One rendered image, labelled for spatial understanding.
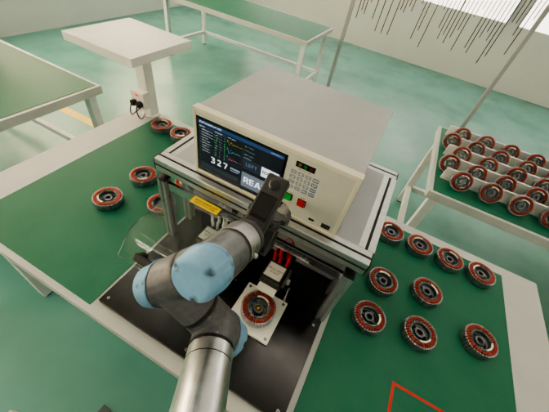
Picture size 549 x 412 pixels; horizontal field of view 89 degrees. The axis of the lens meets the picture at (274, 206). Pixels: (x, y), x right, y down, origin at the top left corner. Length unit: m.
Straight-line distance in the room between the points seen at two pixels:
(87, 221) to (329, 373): 1.01
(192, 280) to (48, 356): 1.56
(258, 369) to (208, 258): 0.59
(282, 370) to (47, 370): 1.27
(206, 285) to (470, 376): 1.00
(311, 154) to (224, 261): 0.33
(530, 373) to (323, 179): 1.02
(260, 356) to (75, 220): 0.85
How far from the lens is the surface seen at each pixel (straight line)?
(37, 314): 2.05
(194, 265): 0.38
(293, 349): 0.96
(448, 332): 1.25
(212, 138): 0.75
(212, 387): 0.46
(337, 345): 1.02
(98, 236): 1.22
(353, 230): 0.78
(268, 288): 0.89
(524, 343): 1.44
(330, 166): 0.61
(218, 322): 0.52
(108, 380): 1.78
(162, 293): 0.47
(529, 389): 1.36
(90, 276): 1.13
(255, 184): 0.74
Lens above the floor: 1.67
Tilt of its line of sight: 46 degrees down
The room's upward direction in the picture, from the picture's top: 13 degrees clockwise
